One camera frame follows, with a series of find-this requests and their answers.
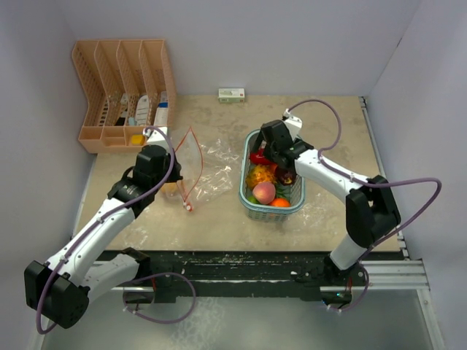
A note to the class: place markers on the orange file organizer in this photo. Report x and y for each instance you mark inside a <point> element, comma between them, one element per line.
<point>114,74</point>

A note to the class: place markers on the pink peach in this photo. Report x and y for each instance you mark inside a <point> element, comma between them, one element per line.
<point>264,192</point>

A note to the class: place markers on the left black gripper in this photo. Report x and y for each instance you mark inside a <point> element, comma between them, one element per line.
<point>175,173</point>

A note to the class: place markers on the clear orange-zip bag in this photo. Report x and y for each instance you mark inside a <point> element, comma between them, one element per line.
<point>189,156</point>

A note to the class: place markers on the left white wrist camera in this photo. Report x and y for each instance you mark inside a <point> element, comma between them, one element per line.
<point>157,136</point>

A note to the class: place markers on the yellow sponge block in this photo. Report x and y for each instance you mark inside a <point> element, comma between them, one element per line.
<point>137,139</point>

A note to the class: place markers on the blue plastic basket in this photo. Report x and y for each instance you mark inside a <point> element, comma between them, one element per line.
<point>287,197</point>

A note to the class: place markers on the yellow peach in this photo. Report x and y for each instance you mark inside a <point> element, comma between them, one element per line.
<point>170,189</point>

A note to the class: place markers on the green lime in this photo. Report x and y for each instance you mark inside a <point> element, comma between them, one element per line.
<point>252,199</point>

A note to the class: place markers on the white blue bottle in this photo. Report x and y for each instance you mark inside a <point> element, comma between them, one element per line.
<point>162,111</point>

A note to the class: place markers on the dark purple fruit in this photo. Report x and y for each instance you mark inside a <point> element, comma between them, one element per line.
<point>285,177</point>

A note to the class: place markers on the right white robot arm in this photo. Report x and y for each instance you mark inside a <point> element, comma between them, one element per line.
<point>370,208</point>

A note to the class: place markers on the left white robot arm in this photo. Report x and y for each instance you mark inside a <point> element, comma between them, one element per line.
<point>63,287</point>

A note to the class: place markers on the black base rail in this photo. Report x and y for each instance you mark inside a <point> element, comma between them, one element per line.
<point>307,276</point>

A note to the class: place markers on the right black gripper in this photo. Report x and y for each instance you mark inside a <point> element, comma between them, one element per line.
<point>260,139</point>

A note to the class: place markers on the white pack in organizer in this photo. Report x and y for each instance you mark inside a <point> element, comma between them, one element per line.
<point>142,110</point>

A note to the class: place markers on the small green white box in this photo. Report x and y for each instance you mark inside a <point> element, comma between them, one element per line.
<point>228,95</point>

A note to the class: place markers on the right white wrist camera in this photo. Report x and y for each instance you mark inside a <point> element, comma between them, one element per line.
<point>293,124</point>

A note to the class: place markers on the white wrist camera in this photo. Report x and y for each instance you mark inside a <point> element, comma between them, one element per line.
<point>157,136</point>
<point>293,124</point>

